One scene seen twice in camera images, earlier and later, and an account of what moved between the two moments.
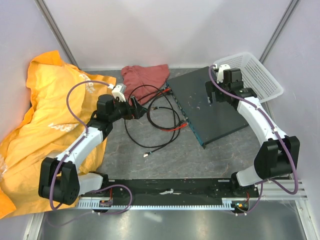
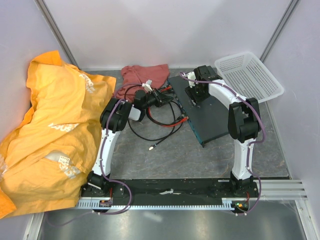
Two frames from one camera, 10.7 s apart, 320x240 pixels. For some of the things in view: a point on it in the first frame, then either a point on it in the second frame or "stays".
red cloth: (142, 82) stays
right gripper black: (211, 88) to (189, 91)
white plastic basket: (253, 75) stays
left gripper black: (139, 111) to (161, 99)
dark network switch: (210, 121) stays
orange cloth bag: (64, 100) stays
